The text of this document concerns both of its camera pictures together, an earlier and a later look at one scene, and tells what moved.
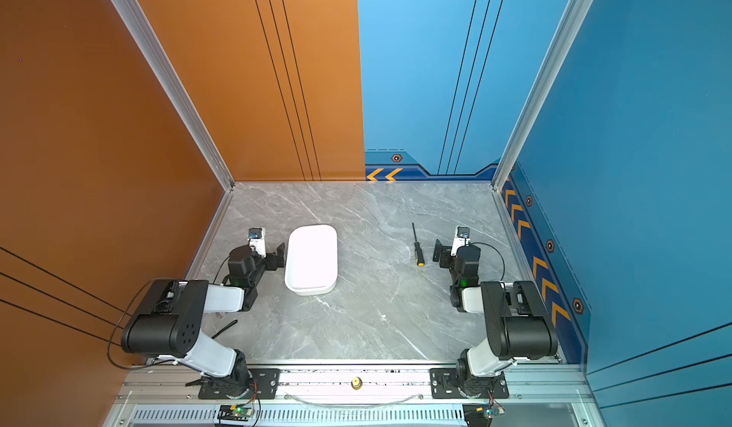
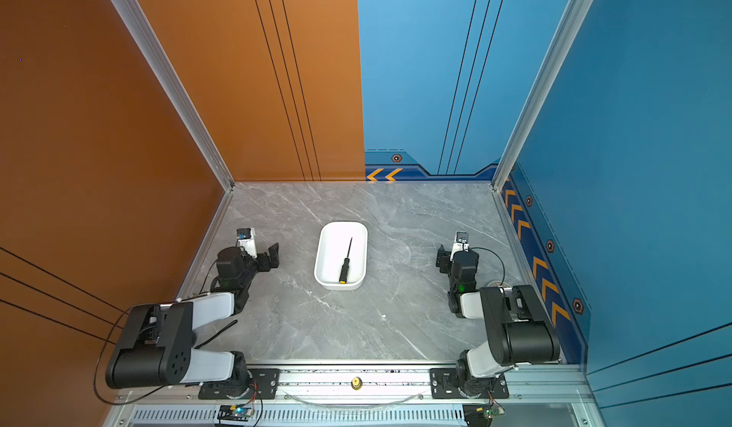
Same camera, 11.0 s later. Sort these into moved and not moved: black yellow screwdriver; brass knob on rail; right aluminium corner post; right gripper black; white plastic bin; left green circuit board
Moved: black yellow screwdriver; white plastic bin
Not moved: left green circuit board; right gripper black; brass knob on rail; right aluminium corner post
